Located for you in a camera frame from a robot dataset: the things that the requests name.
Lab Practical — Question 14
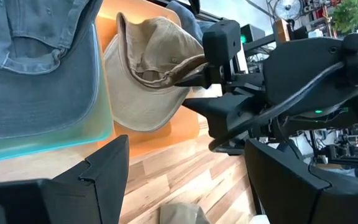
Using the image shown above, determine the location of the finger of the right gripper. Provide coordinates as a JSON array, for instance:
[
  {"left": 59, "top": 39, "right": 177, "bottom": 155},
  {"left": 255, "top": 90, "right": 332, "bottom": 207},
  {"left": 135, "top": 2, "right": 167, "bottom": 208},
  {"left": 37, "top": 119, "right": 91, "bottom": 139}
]
[
  {"left": 174, "top": 20, "right": 242, "bottom": 91},
  {"left": 181, "top": 93, "right": 260, "bottom": 139}
]

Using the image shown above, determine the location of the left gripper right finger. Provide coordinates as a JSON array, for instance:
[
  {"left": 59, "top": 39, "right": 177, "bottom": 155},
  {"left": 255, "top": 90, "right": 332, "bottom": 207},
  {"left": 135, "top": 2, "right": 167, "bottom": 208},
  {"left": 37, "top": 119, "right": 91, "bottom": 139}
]
[{"left": 244, "top": 138, "right": 358, "bottom": 224}]

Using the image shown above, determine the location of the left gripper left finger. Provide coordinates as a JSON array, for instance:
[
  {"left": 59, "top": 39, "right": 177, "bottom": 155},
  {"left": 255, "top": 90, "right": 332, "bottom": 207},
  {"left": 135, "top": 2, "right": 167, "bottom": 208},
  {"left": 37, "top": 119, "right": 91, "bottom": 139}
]
[{"left": 0, "top": 134, "right": 130, "bottom": 224}]

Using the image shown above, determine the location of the beige cotton baseball cap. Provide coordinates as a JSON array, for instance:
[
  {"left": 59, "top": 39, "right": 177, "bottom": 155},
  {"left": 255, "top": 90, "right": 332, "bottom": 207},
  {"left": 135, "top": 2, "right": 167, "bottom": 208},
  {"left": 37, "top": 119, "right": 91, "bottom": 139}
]
[{"left": 103, "top": 11, "right": 209, "bottom": 133}]

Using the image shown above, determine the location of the grey-blue denim baseball cap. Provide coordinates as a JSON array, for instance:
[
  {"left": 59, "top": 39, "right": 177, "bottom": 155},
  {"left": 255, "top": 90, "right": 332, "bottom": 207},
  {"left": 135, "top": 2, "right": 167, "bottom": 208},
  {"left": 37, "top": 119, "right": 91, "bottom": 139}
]
[{"left": 0, "top": 0, "right": 105, "bottom": 139}]

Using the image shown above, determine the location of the black box with green light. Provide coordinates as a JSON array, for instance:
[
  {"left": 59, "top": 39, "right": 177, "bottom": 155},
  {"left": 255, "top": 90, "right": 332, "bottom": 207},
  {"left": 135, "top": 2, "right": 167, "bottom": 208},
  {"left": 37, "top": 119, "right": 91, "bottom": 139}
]
[{"left": 240, "top": 24, "right": 266, "bottom": 44}]

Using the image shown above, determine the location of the orange plastic bin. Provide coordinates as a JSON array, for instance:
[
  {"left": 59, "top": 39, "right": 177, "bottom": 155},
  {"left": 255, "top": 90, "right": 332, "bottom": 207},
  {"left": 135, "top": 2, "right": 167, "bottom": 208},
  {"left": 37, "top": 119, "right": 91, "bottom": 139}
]
[{"left": 94, "top": 0, "right": 203, "bottom": 158}]

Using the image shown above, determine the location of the teal plastic bin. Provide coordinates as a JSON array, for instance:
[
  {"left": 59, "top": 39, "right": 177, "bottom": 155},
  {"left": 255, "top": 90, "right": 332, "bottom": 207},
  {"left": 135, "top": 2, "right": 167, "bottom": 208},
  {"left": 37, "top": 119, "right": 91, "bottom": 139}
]
[{"left": 0, "top": 23, "right": 115, "bottom": 165}]

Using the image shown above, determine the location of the wooden workbench top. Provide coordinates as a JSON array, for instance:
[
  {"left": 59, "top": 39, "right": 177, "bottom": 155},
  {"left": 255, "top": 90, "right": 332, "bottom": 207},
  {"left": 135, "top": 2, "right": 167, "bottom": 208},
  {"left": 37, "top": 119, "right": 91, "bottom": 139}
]
[{"left": 272, "top": 18, "right": 293, "bottom": 46}]

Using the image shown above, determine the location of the round metal fan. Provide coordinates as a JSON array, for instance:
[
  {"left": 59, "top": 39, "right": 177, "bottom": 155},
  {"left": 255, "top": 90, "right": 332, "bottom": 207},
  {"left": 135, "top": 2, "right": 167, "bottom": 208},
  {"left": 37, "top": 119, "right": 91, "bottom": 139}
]
[{"left": 273, "top": 0, "right": 303, "bottom": 21}]

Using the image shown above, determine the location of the shelf of colourful boxes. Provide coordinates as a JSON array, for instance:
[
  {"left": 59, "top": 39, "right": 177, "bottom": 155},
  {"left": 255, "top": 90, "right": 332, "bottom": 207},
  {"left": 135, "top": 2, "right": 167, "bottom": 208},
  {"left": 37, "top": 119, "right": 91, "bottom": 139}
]
[{"left": 301, "top": 0, "right": 334, "bottom": 30}]

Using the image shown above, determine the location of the green leafy potted plant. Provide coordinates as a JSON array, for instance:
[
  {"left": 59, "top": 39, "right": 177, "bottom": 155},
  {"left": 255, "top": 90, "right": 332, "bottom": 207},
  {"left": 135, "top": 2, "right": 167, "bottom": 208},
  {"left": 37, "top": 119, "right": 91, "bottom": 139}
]
[{"left": 331, "top": 0, "right": 358, "bottom": 34}]

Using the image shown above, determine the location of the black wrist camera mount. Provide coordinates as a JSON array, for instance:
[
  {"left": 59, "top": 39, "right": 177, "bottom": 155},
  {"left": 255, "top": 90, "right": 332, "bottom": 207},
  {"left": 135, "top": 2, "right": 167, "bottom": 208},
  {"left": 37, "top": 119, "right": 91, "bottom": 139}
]
[{"left": 262, "top": 32, "right": 358, "bottom": 116}]

